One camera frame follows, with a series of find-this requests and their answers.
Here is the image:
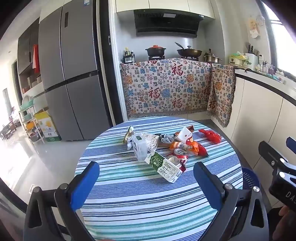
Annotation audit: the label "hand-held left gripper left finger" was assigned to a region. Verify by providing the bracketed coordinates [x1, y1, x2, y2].
[25, 161, 100, 241]

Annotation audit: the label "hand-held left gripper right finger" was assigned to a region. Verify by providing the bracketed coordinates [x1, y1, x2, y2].
[193, 161, 270, 241]

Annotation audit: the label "blue plastic basket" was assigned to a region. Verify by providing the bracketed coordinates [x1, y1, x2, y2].
[242, 168, 260, 192]

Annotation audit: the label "crushed red soda can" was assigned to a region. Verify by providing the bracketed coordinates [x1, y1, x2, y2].
[166, 156, 186, 173]
[173, 149, 189, 163]

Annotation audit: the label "orange snack bag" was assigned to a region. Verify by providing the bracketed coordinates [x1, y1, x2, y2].
[169, 140, 201, 156]

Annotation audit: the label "red plastic bag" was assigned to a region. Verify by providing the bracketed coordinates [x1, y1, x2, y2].
[198, 128, 222, 144]

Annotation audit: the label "green white milk carton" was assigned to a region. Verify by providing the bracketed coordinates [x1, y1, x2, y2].
[144, 151, 183, 183]

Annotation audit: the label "red white drink carton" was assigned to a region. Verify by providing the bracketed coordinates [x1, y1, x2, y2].
[174, 126, 194, 143]

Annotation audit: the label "silver wrapper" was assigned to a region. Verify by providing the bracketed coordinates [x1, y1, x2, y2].
[158, 134, 175, 145]

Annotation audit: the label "yellow silver snack bag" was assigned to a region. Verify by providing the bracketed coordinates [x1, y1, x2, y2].
[123, 125, 135, 150]

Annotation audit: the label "white kitchen cabinet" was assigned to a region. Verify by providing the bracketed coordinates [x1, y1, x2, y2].
[231, 67, 296, 176]

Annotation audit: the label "blue green striped tablecloth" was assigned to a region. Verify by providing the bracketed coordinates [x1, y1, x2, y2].
[75, 116, 243, 241]

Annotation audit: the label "yellow white cardboard box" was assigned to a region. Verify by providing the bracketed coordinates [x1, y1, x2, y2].
[35, 111, 62, 142]

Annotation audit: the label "glass jars on counter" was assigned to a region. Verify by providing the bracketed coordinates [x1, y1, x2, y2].
[255, 61, 275, 75]

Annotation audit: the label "printed patterned blanket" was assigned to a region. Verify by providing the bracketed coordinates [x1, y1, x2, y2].
[120, 58, 213, 120]
[206, 63, 237, 128]

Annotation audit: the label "storage rack with basins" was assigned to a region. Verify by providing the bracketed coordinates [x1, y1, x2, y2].
[18, 95, 45, 144]

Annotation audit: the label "white utensil holder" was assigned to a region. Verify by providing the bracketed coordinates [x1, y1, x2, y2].
[245, 43, 258, 66]

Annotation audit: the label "yellow green packages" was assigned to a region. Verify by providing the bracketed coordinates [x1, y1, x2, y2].
[229, 51, 247, 66]

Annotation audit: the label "steel pot with lid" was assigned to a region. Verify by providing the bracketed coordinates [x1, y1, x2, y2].
[203, 53, 222, 63]

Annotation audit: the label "grey refrigerator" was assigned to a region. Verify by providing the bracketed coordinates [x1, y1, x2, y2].
[38, 0, 111, 141]

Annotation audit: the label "dark wok with lid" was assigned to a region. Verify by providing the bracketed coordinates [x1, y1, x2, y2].
[175, 42, 203, 57]

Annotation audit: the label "condiment bottles rack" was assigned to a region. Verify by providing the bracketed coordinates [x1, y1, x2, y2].
[122, 47, 136, 63]

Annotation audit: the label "red hanging cloth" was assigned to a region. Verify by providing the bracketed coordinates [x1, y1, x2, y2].
[32, 44, 40, 75]

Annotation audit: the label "black clay pot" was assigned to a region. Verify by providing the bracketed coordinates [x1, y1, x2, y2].
[145, 45, 166, 57]

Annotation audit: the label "black range hood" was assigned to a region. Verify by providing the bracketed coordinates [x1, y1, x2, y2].
[134, 9, 204, 38]

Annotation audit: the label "white upper cabinets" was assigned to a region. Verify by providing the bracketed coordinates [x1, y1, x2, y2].
[116, 0, 216, 19]

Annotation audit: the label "wall decoration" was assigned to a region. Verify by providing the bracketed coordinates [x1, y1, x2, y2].
[248, 16, 265, 39]

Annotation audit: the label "dark wall cabinet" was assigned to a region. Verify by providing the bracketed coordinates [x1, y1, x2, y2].
[17, 19, 41, 75]

